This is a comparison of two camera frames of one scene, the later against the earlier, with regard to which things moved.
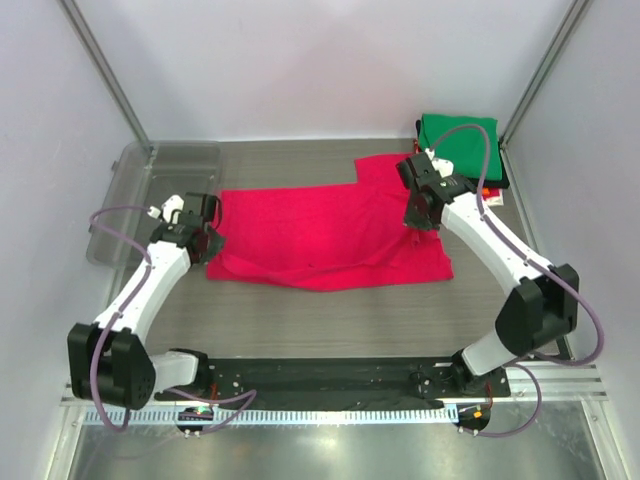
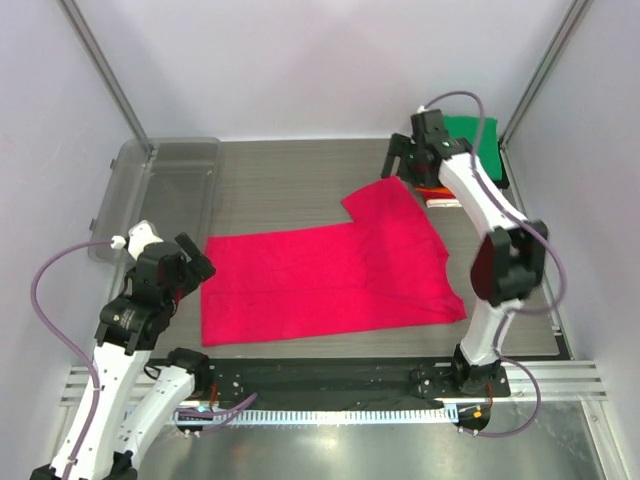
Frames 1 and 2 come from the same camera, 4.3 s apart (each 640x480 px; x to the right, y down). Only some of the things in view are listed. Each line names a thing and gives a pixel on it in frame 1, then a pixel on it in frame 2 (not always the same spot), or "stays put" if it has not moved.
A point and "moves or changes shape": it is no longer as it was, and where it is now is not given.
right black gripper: (410, 219) to (400, 146)
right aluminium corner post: (571, 22) stays put
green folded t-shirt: (465, 148) stays put
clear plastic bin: (120, 230) stays put
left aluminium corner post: (110, 72) stays put
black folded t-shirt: (489, 184) stays put
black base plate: (336, 379) stays put
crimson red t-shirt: (327, 237) moves or changes shape
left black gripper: (217, 243) to (200, 262)
